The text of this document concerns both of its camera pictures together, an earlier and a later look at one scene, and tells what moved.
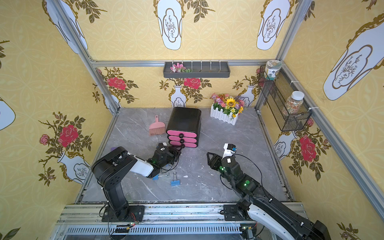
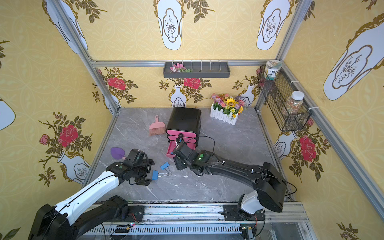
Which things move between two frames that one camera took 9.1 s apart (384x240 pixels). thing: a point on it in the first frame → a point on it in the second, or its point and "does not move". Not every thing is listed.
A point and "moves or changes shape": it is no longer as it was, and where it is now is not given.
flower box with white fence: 226,107 does not move
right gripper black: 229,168 → 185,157
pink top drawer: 182,133 does not move
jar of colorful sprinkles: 293,103 does not move
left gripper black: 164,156 → 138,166
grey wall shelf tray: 200,69 does not move
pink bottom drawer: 183,144 moves or changes shape
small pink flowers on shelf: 178,68 does not move
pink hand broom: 157,128 does not move
